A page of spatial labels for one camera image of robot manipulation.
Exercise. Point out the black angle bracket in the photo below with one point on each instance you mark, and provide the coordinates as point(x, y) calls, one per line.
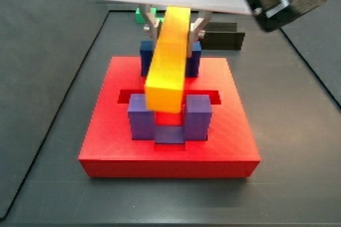
point(222, 37)

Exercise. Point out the green stepped block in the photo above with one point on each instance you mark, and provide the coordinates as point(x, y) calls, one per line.
point(140, 19)

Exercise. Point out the purple U-shaped block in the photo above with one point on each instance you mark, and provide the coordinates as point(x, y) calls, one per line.
point(169, 128)

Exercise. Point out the red base board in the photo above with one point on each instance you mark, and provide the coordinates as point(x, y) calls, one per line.
point(111, 154)

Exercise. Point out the blue U-shaped block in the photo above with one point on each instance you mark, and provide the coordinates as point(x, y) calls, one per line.
point(191, 62)

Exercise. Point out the yellow long block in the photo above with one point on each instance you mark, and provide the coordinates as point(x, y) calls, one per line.
point(165, 75)

